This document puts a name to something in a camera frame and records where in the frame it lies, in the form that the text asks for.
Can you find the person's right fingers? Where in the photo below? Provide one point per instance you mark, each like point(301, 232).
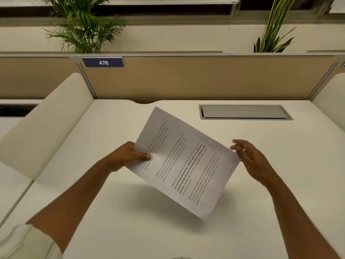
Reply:
point(241, 147)

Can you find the white printed paper sheet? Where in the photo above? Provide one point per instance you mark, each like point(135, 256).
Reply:
point(186, 164)

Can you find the light green shirt sleeve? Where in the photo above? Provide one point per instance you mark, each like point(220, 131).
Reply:
point(25, 244)

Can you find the green palm plant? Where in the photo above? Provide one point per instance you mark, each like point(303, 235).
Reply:
point(83, 29)

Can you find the green snake plant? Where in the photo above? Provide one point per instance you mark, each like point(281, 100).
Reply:
point(272, 35)

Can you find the person's left hand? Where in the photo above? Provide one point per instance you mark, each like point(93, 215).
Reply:
point(122, 157)

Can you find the white rounded side divider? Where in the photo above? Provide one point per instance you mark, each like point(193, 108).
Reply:
point(331, 94)
point(45, 126)

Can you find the person's left thumb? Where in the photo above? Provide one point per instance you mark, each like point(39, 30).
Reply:
point(142, 157)

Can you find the window with dark glass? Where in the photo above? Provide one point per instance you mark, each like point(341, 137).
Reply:
point(167, 9)

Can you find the person's right hand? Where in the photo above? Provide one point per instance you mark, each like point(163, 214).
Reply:
point(254, 161)

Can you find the person's right forearm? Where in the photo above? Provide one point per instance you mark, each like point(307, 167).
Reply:
point(299, 218)

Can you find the blue desk label plate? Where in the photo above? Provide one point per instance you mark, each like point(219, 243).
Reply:
point(103, 62)

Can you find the beige desk partition panel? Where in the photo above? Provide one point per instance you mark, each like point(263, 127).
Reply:
point(204, 78)
point(35, 76)

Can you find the person's left forearm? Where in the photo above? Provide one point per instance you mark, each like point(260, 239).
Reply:
point(78, 198)

